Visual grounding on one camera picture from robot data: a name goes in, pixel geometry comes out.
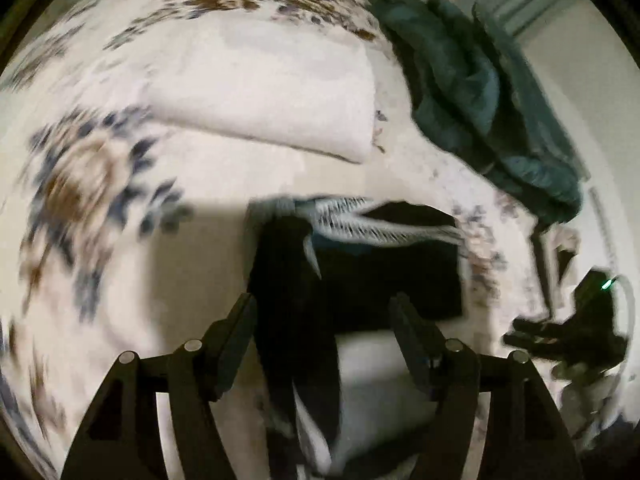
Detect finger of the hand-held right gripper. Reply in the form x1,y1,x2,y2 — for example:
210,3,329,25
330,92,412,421
502,317,578,361

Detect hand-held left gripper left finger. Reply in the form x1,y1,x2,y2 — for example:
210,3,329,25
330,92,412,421
60,292,259,480

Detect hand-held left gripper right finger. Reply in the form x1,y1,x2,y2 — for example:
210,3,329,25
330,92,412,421
389,292,584,480

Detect striped black grey sweater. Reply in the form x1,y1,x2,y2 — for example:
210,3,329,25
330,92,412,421
246,194,473,480

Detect beige and black garment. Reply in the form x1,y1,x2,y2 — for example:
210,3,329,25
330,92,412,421
529,224,583,313

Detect white headboard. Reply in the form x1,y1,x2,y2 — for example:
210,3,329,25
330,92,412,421
570,85,640,341

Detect floral bed cover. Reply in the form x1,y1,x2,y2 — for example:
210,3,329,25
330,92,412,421
0,0,566,480

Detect white folded cloth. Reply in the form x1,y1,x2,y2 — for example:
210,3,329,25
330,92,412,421
142,34,380,165

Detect dark green folded blanket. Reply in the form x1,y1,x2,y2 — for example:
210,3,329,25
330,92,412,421
366,0,587,227

